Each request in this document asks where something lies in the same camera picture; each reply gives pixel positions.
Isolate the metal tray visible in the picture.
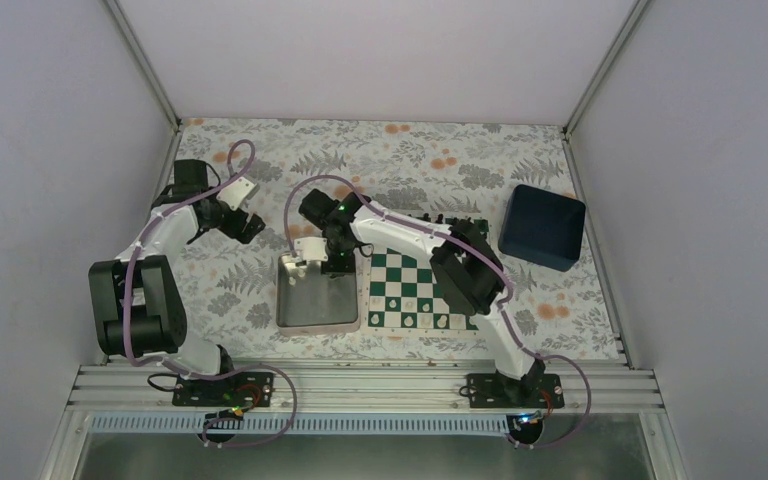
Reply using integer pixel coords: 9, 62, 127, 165
275, 253, 360, 337

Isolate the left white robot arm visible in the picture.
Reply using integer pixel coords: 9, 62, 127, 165
88, 159, 265, 405

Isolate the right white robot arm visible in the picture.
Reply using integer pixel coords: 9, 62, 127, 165
293, 189, 545, 407

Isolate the green white chessboard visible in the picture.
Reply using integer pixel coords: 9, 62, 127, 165
360, 242, 499, 338

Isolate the dark blue box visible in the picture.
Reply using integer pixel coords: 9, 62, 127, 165
498, 184, 587, 272

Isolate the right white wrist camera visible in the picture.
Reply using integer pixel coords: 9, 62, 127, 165
292, 236, 329, 264

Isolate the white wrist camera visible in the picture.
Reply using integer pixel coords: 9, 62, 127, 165
292, 236, 329, 264
216, 177, 258, 211

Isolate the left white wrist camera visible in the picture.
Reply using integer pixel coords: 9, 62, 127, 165
216, 177, 258, 211

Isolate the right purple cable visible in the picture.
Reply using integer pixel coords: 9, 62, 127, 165
283, 174, 593, 450

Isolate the purple cable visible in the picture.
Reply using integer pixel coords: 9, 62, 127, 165
121, 139, 300, 452
283, 174, 593, 450

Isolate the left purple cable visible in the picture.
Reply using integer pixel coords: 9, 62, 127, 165
121, 139, 300, 452

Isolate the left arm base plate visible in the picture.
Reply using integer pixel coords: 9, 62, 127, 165
171, 371, 275, 409

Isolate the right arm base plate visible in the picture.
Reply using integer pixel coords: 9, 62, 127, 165
458, 373, 566, 409

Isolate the aluminium frame rail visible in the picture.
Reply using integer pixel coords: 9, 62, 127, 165
66, 365, 665, 414

